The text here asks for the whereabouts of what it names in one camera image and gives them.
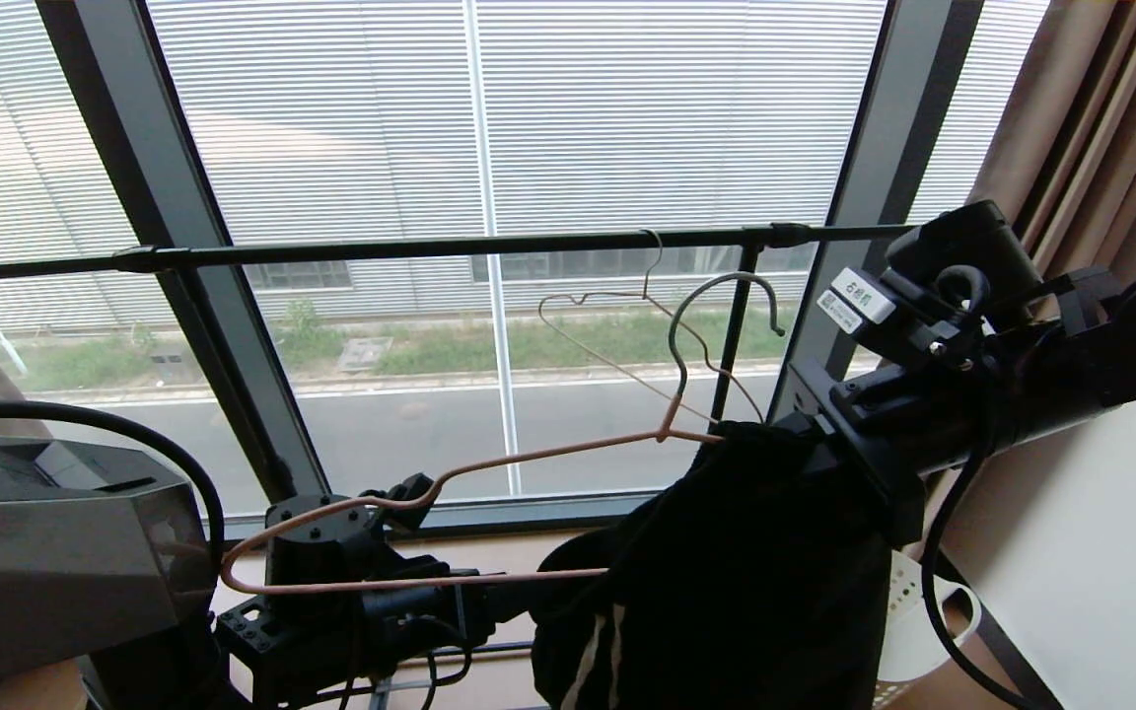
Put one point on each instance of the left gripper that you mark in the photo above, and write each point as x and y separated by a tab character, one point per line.
430	621

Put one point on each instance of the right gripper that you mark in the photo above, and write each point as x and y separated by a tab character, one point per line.
1012	404

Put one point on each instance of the pink clothes hanger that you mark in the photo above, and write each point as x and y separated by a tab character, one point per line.
644	293
665	434

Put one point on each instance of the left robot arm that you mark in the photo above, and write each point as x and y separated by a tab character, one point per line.
45	552

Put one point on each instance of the white laundry basket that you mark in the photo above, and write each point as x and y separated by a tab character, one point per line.
908	641

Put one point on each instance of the black clothes rack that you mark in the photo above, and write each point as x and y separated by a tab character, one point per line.
331	251

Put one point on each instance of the window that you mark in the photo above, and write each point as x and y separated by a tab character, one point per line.
174	197

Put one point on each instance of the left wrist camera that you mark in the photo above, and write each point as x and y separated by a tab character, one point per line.
405	488

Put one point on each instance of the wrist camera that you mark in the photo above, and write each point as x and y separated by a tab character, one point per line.
405	488
962	251

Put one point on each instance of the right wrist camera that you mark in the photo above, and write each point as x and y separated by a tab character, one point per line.
962	251

